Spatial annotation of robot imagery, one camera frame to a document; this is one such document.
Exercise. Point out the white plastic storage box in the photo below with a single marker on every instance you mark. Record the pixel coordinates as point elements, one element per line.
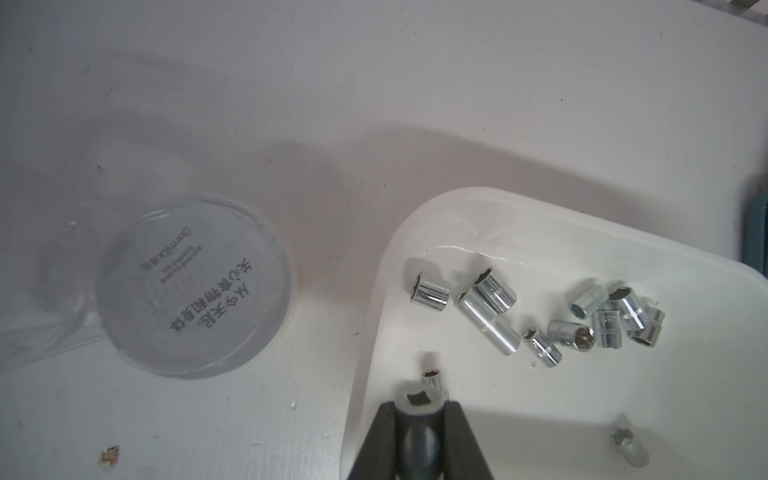
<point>697,400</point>

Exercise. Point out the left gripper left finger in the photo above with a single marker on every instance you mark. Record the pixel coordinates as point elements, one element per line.
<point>377,457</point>

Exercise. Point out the clear plastic lid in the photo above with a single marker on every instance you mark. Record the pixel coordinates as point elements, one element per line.
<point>194,288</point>

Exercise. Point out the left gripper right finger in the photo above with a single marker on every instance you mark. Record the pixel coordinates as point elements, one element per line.
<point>462,458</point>

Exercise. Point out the long silver socket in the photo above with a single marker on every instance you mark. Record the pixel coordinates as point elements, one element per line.
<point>487,321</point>
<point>419,430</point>

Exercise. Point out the clear plastic cup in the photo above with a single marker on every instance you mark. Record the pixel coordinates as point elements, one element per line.
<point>55,272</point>

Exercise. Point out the blue tray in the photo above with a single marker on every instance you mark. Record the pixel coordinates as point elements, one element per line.
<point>754,245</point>

